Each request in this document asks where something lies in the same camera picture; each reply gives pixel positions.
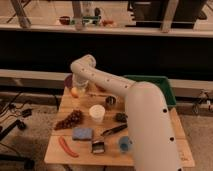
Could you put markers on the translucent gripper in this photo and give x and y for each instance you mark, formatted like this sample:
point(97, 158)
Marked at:
point(80, 83)

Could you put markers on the red yellow apple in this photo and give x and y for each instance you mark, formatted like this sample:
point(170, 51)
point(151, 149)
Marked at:
point(74, 92)

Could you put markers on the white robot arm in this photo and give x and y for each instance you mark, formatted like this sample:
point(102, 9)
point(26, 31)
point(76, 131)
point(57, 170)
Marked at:
point(154, 146)

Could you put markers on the purple bowl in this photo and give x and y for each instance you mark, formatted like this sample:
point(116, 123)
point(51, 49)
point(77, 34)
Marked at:
point(68, 81)

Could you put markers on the red bowl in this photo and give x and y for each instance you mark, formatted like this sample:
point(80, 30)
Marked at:
point(100, 88)

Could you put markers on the metal spoon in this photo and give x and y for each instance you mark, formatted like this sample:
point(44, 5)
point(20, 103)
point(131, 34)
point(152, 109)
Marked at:
point(97, 95)

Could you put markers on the white plastic cup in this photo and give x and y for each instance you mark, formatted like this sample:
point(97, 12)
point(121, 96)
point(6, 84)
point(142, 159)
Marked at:
point(97, 113)

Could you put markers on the bunch of dark grapes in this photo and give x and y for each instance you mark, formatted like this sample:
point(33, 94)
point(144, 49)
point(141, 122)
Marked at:
point(72, 120)

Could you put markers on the small metal cup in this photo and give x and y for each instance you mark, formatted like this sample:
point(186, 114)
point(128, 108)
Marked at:
point(110, 102)

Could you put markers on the wooden folding table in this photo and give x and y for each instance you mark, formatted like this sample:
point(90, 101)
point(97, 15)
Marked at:
point(112, 155)

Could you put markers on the blue sponge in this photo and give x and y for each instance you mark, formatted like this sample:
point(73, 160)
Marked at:
point(82, 134)

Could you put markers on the dark green scrub sponge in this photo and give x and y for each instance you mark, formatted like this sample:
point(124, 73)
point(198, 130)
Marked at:
point(121, 117)

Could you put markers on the red chili pepper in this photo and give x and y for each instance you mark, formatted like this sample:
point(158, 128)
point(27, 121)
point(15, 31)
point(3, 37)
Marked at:
point(66, 148)

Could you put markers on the small black metal box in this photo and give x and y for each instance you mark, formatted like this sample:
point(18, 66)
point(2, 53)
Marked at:
point(98, 147)

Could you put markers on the blue plastic cup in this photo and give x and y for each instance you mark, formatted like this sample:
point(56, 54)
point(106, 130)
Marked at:
point(124, 144)

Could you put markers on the green plastic tray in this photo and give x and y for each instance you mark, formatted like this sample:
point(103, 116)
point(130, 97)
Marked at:
point(162, 82)

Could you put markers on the black handled brush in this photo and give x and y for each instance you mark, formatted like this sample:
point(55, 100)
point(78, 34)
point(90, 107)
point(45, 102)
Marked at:
point(114, 130)

